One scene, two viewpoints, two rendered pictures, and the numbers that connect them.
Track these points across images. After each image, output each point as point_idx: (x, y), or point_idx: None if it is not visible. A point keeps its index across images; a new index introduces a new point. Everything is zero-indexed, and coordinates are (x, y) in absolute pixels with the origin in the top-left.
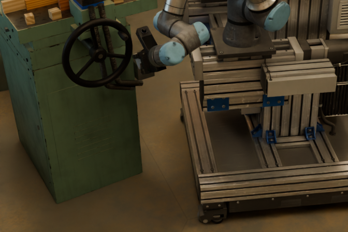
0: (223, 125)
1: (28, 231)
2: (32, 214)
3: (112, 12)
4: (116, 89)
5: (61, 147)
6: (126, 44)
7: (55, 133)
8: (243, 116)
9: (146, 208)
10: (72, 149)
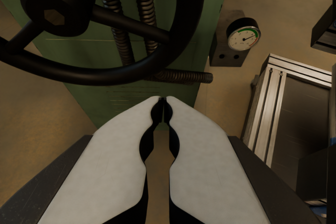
0: (296, 142)
1: (57, 149)
2: (73, 130)
3: None
4: (172, 63)
5: (92, 99)
6: (176, 1)
7: (78, 86)
8: (326, 139)
9: (167, 181)
10: (106, 103)
